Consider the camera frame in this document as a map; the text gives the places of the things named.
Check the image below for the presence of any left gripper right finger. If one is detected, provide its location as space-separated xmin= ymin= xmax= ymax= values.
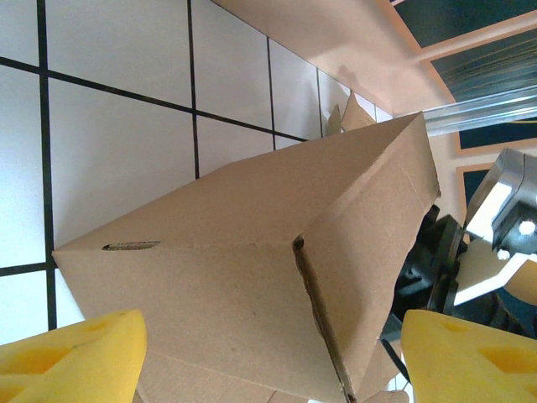
xmin=399 ymin=309 xmax=537 ymax=403

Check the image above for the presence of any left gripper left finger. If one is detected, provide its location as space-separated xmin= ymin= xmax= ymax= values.
xmin=0 ymin=309 xmax=149 ymax=403

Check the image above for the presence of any brown cardboard box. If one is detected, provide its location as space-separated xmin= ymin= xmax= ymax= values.
xmin=326 ymin=92 xmax=378 ymax=138
xmin=51 ymin=111 xmax=441 ymax=403

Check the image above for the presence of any aluminium corner post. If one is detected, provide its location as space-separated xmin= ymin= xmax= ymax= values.
xmin=421 ymin=86 xmax=537 ymax=135

